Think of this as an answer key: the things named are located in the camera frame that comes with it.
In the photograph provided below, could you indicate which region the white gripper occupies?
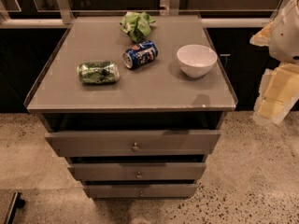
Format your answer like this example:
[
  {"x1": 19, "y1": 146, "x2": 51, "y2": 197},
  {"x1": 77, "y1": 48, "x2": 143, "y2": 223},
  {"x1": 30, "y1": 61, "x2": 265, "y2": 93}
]
[{"x1": 249, "y1": 0, "x2": 299, "y2": 126}]

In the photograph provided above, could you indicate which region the grey top drawer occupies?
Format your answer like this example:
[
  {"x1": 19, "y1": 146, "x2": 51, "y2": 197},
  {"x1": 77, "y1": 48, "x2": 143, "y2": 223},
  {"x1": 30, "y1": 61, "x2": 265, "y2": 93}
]
[{"x1": 45, "y1": 130, "x2": 221, "y2": 157}]

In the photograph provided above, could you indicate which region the grey drawer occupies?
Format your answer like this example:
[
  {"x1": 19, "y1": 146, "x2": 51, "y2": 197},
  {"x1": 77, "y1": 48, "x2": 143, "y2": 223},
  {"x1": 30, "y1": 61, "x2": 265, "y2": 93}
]
[
  {"x1": 68, "y1": 162, "x2": 206, "y2": 181},
  {"x1": 45, "y1": 130, "x2": 221, "y2": 157},
  {"x1": 83, "y1": 184, "x2": 197, "y2": 199}
]

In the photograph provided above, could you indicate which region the grey drawer cabinet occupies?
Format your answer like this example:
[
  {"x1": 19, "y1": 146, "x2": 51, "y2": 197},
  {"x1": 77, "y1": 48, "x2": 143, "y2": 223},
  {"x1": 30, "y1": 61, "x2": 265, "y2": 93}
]
[{"x1": 25, "y1": 16, "x2": 237, "y2": 188}]

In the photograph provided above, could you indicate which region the grey middle drawer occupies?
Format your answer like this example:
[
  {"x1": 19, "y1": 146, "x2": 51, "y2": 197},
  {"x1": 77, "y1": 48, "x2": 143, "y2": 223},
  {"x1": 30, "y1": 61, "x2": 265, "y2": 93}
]
[{"x1": 68, "y1": 162, "x2": 206, "y2": 181}]

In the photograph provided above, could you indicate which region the grey bottom drawer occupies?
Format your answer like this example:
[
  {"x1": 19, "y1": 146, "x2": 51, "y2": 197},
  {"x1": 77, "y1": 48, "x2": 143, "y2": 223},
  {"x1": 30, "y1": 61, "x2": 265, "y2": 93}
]
[{"x1": 83, "y1": 184, "x2": 197, "y2": 199}]

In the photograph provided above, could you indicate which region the white bowl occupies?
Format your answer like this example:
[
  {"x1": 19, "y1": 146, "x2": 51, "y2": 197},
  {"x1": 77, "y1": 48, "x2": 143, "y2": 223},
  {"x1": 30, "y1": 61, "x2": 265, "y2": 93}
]
[{"x1": 177, "y1": 44, "x2": 218, "y2": 77}]

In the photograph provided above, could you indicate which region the blue pepsi can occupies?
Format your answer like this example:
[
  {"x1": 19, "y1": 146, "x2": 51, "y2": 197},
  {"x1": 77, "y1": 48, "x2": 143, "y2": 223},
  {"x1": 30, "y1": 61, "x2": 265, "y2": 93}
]
[{"x1": 122, "y1": 40, "x2": 158, "y2": 69}]

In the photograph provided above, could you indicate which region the crumpled green chip bag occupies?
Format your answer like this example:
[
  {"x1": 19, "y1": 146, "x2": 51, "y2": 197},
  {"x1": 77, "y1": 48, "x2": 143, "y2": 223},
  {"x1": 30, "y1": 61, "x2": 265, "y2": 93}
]
[{"x1": 120, "y1": 11, "x2": 155, "y2": 43}]

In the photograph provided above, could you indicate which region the green soda can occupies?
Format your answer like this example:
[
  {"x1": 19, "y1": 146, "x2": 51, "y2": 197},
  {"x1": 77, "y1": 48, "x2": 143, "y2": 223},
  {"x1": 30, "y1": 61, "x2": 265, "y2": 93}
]
[{"x1": 77, "y1": 62, "x2": 120, "y2": 85}]

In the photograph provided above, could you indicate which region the black wheeled base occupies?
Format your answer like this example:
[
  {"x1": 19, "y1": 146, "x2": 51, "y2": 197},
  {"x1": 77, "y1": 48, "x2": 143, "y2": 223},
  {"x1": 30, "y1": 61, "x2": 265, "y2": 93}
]
[{"x1": 4, "y1": 191, "x2": 26, "y2": 224}]

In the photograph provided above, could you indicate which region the metal railing frame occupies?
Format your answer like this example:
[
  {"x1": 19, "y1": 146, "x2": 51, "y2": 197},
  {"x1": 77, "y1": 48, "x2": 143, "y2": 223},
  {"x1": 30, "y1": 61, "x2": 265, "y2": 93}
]
[{"x1": 0, "y1": 0, "x2": 289, "y2": 23}]

